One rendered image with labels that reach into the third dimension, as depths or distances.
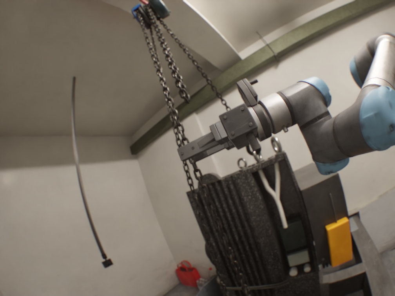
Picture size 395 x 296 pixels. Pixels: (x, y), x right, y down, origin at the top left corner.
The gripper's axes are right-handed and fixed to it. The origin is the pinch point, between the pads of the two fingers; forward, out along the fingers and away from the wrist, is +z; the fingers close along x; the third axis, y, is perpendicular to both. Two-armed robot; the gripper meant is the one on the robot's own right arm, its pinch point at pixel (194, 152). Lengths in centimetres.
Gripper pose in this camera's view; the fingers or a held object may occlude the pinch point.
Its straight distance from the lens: 34.5
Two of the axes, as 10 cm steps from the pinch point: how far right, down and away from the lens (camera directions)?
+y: 3.6, 9.0, -2.5
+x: 3.3, 1.3, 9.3
